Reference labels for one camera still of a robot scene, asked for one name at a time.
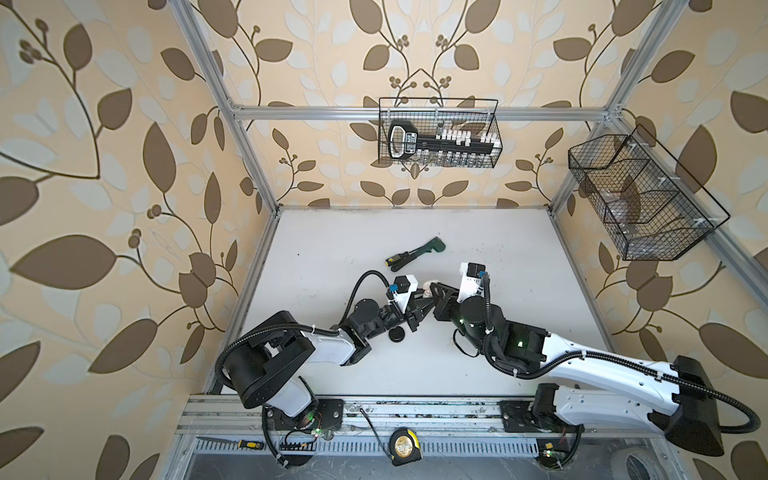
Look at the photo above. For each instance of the black wire basket back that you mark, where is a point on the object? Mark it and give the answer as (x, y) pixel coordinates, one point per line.
(428, 114)

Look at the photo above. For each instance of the yellow black tape measure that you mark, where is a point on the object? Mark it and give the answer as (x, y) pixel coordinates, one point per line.
(404, 447)

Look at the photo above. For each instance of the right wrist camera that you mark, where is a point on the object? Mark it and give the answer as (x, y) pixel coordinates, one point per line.
(471, 281)

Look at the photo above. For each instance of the green rivet gun tool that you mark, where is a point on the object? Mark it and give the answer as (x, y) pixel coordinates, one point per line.
(400, 260)

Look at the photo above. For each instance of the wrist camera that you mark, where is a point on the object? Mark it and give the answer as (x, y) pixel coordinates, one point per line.
(471, 281)
(400, 291)

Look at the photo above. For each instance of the aluminium frame post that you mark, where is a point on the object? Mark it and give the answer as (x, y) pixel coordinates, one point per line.
(650, 21)

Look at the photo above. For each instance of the black earbud case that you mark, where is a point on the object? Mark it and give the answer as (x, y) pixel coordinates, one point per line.
(397, 334)

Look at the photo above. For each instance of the black socket set holder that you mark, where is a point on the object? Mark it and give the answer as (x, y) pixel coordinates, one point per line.
(403, 140)

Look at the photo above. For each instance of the yellow handled screwdriver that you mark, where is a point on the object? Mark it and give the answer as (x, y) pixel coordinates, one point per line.
(237, 444)

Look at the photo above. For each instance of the black wire basket right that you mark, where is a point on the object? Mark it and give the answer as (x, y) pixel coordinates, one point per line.
(652, 206)

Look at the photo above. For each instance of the black wire basket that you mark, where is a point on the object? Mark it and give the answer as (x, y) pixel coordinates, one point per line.
(428, 114)
(652, 206)

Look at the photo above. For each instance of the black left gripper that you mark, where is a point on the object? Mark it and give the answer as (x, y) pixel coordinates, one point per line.
(419, 314)

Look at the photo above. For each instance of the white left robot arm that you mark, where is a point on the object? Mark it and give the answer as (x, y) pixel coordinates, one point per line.
(261, 366)

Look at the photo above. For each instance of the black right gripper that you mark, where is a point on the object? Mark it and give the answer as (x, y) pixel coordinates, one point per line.
(450, 300)

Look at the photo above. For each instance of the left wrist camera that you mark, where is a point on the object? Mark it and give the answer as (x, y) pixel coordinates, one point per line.
(400, 291)

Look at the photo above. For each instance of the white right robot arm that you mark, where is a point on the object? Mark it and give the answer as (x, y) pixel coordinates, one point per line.
(675, 398)

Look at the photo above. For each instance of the grey tape roll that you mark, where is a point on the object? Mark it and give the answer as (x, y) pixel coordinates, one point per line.
(635, 464)

